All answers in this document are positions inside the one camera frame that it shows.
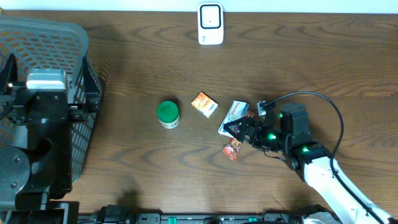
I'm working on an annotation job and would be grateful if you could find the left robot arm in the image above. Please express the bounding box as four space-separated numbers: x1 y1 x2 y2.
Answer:
1 55 136 223

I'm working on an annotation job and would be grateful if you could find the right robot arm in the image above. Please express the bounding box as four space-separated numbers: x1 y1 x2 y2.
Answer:
223 101 397 223

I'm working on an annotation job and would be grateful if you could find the red Top candy bar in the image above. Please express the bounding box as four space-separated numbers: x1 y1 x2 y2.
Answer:
221 111 256 161

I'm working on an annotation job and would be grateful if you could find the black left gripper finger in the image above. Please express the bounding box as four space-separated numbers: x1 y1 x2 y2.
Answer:
1 54 18 95
82 58 101 113

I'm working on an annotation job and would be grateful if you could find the green lid white jar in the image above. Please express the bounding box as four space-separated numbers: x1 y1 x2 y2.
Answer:
157 101 180 129

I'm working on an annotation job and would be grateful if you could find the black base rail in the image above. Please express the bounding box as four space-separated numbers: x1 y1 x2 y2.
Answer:
77 212 304 224

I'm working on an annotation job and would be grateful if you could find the grey plastic mesh basket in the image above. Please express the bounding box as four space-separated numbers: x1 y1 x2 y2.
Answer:
1 16 99 182

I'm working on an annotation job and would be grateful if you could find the white blue medicine box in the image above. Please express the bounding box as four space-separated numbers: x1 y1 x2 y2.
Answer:
218 100 249 138

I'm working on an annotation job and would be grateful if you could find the orange small carton box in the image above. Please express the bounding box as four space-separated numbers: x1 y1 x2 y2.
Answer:
192 92 218 118

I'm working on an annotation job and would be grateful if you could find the white barcode scanner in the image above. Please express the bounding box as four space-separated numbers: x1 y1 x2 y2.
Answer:
197 2 224 45

